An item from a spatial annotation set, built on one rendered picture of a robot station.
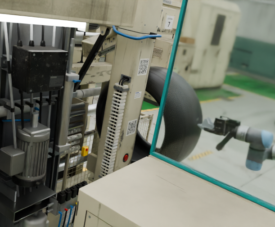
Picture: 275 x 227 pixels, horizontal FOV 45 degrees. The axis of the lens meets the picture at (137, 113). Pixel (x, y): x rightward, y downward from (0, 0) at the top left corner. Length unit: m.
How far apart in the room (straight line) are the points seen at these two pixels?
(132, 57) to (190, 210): 0.74
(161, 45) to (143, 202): 5.59
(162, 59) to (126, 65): 4.93
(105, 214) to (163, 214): 0.15
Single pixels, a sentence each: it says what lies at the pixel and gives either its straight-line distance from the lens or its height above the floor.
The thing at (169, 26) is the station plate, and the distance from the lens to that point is 2.15.
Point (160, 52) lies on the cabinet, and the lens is 6.41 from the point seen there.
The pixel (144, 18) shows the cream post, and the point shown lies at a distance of 1.43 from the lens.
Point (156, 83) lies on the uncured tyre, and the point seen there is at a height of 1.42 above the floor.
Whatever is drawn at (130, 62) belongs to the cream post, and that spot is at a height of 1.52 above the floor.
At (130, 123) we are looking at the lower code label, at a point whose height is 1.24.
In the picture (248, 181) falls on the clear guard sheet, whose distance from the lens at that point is 1.08.
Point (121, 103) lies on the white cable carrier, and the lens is 1.45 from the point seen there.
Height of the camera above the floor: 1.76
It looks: 17 degrees down
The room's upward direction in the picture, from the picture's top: 11 degrees clockwise
